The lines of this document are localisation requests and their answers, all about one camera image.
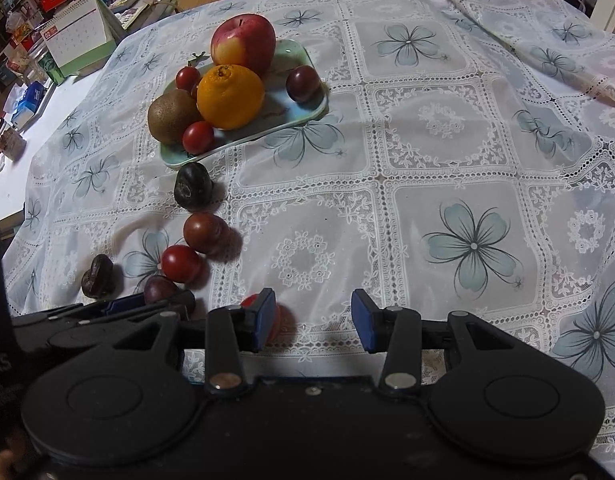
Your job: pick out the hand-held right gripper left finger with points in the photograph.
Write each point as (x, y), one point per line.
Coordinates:
(265, 320)

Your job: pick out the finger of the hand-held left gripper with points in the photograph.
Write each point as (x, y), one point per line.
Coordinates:
(122, 304)
(185, 302)

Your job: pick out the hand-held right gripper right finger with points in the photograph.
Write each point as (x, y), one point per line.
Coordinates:
(363, 320)

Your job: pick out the dark purple cherry tomato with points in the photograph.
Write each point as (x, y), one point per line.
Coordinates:
(160, 290)
(303, 83)

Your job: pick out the dark brown chestnut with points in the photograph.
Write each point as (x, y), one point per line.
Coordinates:
(99, 275)

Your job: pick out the brown cherry tomato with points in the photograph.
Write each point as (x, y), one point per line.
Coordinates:
(204, 231)

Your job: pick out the black water caltrop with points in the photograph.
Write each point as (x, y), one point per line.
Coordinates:
(193, 186)

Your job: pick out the small red cherry tomato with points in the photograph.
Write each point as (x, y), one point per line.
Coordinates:
(198, 137)
(187, 78)

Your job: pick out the brown kiwi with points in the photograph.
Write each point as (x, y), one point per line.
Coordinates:
(171, 117)

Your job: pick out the white floral lace tablecloth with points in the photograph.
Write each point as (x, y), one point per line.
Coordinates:
(437, 135)

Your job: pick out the pale green rectangular plate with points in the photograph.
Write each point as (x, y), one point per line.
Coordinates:
(287, 110)

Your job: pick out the orange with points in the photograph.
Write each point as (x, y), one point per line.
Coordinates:
(231, 96)

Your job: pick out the blue tissue box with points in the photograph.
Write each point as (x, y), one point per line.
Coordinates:
(34, 96)

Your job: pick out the green drink can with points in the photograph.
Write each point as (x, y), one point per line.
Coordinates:
(54, 72)

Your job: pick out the red apple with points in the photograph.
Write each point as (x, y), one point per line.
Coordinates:
(245, 42)

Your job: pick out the desk calendar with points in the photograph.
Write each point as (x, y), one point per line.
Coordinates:
(77, 35)

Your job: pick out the stack of books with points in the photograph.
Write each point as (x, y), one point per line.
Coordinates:
(132, 7)

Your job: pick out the red box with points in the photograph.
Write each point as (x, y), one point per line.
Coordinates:
(62, 1)

